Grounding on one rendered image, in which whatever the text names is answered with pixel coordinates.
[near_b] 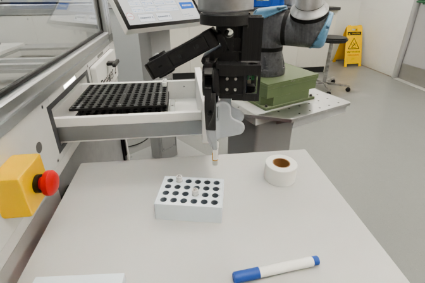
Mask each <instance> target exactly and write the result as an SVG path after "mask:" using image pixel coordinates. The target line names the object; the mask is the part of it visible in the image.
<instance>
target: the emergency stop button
mask: <svg viewBox="0 0 425 283"><path fill-rule="evenodd" d="M38 187H39V189H40V190H41V191H42V193H43V195H46V196H52V195H53V194H55V192H57V190H58V188H59V176H58V173H57V172H55V171H54V170H47V171H45V172H44V173H43V175H42V177H40V178H39V181H38Z"/></svg>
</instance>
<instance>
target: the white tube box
mask: <svg viewBox="0 0 425 283"><path fill-rule="evenodd" d="M193 188H198V190H199V194H198V196H192V189H193ZM223 196H224V179H215V178H191V177H182V182H181V183H177V182H176V176H165V177H164V179H163V182H162V184H161V187H160V189H159V192H158V194H157V197H156V200H155V202H154V209H155V215H156V219H162V220H182V221H192V222H212V223H222V213H223Z"/></svg>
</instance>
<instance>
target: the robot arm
mask: <svg viewBox="0 0 425 283"><path fill-rule="evenodd" d="M253 9H254V0H198V10H199V11H202V13H200V24H201V25H207V26H214V27H216V29H215V28H214V27H211V28H208V29H207V30H204V31H203V32H202V33H200V34H198V35H196V36H195V37H192V38H191V39H189V40H187V41H185V42H184V43H182V44H180V45H178V46H176V47H174V48H172V49H171V50H169V51H166V52H165V51H162V52H157V53H155V54H154V55H153V57H151V58H150V59H149V62H148V63H147V64H145V65H144V66H145V68H146V70H147V71H148V73H149V74H150V76H151V78H152V79H153V80H154V79H156V78H158V77H159V78H162V77H164V76H168V75H169V74H170V73H172V72H173V71H174V70H175V68H177V67H179V66H181V65H182V64H184V63H186V62H188V61H190V60H192V59H193V58H195V57H197V56H200V55H201V54H203V53H204V55H203V57H202V59H201V62H202V64H203V67H202V94H203V96H204V112H205V123H206V135H207V141H208V142H209V144H210V146H211V147H212V149H213V150H217V140H218V139H220V138H225V137H229V136H235V135H240V134H242V133H243V131H244V129H245V126H244V124H243V122H242V121H243V119H244V114H243V112H242V111H241V110H239V109H237V108H234V107H233V106H232V104H231V101H232V100H242V101H259V89H260V80H261V77H276V76H281V75H284V74H285V62H284V59H283V53H282V51H283V45H287V46H294V47H307V48H310V49H311V48H318V49H319V48H322V47H323V46H324V44H325V42H326V38H327V36H328V32H329V29H330V26H331V22H332V19H333V15H334V13H333V12H330V11H329V6H328V3H326V2H325V1H324V0H295V4H294V5H293V6H292V7H291V9H290V10H287V9H288V8H287V6H286V5H283V6H270V7H265V8H258V9H256V10H255V11H254V12H253V15H251V14H250V13H249V11H252V10H253ZM228 28H230V29H232V30H233V33H232V34H231V35H228V33H229V30H227V29H228ZM219 43H220V44H219ZM257 76H258V78H257ZM256 78H257V93H255V91H256ZM219 99H220V101H219Z"/></svg>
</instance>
